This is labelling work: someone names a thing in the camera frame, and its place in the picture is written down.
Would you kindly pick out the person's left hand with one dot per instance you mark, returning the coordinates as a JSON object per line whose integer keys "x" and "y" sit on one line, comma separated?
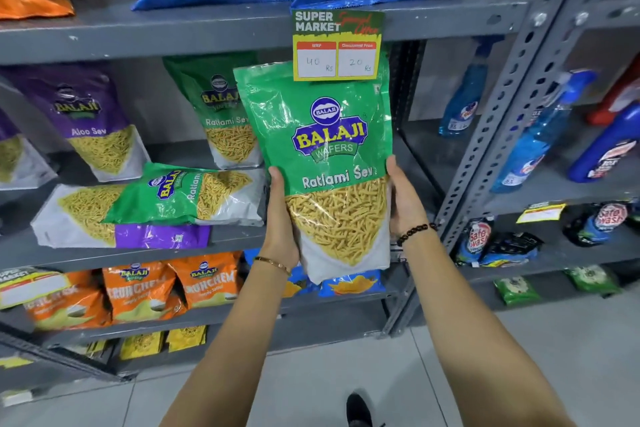
{"x": 280, "y": 236}

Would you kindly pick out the person's right hand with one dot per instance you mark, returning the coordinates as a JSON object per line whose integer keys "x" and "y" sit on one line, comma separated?
{"x": 405, "y": 211}

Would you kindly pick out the person's left thumb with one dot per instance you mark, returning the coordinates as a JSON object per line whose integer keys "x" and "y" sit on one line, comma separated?
{"x": 276, "y": 182}

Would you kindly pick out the person's right thumb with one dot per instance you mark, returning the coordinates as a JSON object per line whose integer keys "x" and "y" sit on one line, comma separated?
{"x": 393, "y": 172}

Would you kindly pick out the large green snack packet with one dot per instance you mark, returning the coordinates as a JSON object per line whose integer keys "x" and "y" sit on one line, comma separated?
{"x": 320, "y": 141}

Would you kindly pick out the person's left forearm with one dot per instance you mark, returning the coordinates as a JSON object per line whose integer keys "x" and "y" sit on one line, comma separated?
{"x": 240, "y": 341}

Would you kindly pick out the person's right forearm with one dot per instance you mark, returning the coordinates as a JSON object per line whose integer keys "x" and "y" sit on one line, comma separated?
{"x": 475, "y": 331}

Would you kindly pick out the small blue chips packet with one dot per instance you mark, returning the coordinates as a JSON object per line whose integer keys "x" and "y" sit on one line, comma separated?
{"x": 350, "y": 285}
{"x": 295, "y": 284}

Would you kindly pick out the blue detergent pouch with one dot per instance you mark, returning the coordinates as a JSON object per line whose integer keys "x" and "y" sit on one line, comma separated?
{"x": 597, "y": 224}
{"x": 475, "y": 241}

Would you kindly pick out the blue spray bottle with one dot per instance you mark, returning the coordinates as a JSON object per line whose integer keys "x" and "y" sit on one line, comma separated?
{"x": 540, "y": 136}
{"x": 467, "y": 91}

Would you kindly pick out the small orange snack packet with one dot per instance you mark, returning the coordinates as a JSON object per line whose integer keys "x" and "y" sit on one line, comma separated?
{"x": 70, "y": 309}
{"x": 140, "y": 291}
{"x": 210, "y": 279}

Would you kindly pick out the grey metal cleaner shelf rack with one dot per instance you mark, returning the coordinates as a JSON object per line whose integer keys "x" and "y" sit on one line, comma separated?
{"x": 505, "y": 106}

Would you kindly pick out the green price tag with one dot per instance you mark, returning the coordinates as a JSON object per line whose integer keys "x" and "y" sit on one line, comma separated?
{"x": 30, "y": 287}
{"x": 338, "y": 46}

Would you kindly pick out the black detergent pouch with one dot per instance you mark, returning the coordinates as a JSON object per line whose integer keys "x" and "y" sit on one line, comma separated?
{"x": 512, "y": 249}

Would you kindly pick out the yellow price tag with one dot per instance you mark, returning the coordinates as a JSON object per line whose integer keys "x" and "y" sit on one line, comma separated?
{"x": 541, "y": 213}

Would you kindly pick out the green refill pouch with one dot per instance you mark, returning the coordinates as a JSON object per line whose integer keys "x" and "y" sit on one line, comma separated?
{"x": 594, "y": 280}
{"x": 517, "y": 290}

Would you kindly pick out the yellow snack packet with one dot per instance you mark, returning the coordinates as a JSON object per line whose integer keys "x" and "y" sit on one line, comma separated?
{"x": 141, "y": 345}
{"x": 186, "y": 338}

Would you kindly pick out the grey metal snack shelf rack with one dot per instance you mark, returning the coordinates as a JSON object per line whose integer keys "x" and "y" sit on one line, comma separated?
{"x": 150, "y": 34}

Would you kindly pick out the purple snack packet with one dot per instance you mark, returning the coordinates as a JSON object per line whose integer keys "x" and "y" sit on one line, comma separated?
{"x": 17, "y": 156}
{"x": 90, "y": 121}
{"x": 80, "y": 216}

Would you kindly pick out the dark blue cleaner bottle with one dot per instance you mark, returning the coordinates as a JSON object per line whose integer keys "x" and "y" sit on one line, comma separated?
{"x": 607, "y": 146}

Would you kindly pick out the red cleaner bottle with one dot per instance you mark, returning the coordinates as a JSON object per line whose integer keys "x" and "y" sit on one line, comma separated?
{"x": 617, "y": 96}

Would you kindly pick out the black shoe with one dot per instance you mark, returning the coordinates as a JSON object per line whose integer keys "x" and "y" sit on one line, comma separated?
{"x": 358, "y": 411}

